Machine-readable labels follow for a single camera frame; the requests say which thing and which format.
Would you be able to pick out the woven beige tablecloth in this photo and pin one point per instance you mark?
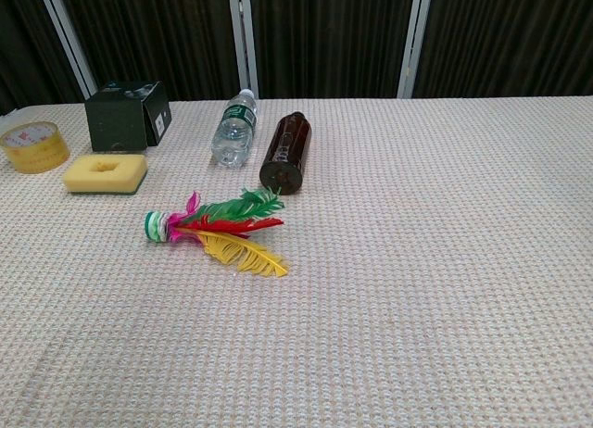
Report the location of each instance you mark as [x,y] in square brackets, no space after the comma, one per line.
[370,284]

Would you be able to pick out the colourful feather shuttlecock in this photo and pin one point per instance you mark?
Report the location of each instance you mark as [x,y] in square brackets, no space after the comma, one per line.
[194,225]

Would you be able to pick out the dark brown plastic bottle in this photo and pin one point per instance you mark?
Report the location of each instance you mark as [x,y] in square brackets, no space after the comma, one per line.
[287,154]

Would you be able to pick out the dark green cardboard box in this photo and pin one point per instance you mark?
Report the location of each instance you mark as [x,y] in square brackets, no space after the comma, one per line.
[120,120]

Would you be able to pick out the clear plastic water bottle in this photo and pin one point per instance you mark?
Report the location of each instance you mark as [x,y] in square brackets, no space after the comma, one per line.
[234,131]

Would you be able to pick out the yellow adhesive tape roll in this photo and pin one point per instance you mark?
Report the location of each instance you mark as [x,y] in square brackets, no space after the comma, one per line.
[34,150]

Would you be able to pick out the white partition frame post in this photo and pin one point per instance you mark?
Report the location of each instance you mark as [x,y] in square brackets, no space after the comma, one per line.
[243,34]
[69,39]
[413,39]

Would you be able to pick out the dark pleated curtain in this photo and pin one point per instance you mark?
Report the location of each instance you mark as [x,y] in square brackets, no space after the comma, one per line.
[333,34]

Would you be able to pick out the yellow sponge with green pad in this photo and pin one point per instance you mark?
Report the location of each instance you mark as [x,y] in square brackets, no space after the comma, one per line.
[106,173]

